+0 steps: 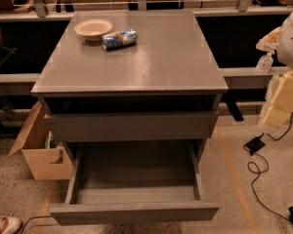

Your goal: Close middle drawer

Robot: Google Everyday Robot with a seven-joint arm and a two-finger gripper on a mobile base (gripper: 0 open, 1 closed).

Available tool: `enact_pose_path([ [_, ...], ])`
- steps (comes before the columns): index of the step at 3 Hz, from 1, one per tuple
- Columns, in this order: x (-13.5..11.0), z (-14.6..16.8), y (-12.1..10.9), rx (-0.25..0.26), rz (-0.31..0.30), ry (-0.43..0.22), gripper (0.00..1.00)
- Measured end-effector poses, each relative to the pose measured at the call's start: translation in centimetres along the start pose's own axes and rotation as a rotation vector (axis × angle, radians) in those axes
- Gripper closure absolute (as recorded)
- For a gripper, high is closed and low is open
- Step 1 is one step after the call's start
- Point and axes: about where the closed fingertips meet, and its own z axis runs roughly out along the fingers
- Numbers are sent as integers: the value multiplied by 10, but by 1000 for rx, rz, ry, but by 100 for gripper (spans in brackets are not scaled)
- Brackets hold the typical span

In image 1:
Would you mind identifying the grey drawer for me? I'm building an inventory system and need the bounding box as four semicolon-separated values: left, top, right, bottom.
44;95;220;142
50;140;219;225

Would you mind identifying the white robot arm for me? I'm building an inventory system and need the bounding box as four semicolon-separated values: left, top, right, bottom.
256;12;293;131

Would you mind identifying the grey drawer cabinet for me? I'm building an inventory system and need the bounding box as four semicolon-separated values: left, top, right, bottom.
32;10;228;155

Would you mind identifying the grey top drawer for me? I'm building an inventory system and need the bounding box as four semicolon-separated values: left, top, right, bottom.
44;95;220;142

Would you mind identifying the clear sanitizer pump bottle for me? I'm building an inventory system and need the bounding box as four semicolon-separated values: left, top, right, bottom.
256;52;274;73

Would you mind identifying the black power adapter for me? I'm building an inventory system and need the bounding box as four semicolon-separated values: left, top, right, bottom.
243;136;265;155

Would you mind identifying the beige paper bowl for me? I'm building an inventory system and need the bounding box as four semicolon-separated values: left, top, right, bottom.
74;19;112;42

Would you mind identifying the open cardboard box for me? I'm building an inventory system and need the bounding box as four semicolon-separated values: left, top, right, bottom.
8;102;73;180

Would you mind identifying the red white sneaker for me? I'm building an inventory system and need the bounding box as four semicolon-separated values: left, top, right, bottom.
0;216;21;234

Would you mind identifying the grey metal railing frame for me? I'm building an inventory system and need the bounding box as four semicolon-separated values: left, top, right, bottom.
0;0;293;98

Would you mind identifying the black cable near shoe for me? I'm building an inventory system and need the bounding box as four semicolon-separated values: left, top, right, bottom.
20;214;53;234

